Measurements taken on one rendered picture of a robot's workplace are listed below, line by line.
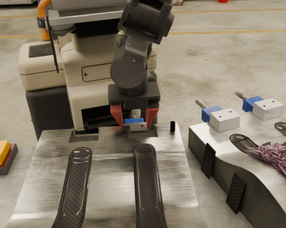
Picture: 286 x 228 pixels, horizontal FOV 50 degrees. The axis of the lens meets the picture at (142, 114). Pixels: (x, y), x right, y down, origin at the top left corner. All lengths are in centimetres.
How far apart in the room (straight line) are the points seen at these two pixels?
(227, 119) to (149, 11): 26
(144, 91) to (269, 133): 26
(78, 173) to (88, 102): 46
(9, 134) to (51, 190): 187
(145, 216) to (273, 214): 18
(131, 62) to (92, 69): 46
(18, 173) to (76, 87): 38
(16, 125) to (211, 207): 201
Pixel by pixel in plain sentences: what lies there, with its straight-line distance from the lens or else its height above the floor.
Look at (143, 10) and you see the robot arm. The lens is 54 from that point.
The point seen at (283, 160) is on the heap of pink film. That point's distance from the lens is 50.
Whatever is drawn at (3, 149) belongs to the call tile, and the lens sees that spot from 70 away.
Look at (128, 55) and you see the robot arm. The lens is 49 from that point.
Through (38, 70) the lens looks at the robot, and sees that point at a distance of 121.
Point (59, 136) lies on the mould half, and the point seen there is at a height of 89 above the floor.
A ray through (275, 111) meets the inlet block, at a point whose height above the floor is 87.
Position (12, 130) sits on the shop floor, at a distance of 239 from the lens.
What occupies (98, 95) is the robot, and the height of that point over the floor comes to 79.
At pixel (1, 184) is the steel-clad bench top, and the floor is 80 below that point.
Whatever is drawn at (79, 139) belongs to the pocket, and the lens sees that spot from 61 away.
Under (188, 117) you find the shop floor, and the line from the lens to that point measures 228.
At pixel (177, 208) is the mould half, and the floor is 88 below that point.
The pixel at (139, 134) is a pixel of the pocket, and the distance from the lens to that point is 60.
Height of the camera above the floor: 122
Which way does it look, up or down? 32 degrees down
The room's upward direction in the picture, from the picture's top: 2 degrees counter-clockwise
